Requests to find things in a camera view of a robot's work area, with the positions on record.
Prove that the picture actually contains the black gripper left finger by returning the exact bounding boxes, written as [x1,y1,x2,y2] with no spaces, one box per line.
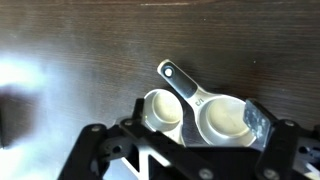
[58,98,214,180]

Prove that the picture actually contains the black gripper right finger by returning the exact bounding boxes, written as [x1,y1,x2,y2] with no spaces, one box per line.
[242,98,320,180]

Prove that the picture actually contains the quarter cup steel measuring cup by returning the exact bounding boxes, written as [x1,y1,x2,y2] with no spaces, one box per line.
[142,88,188,147]

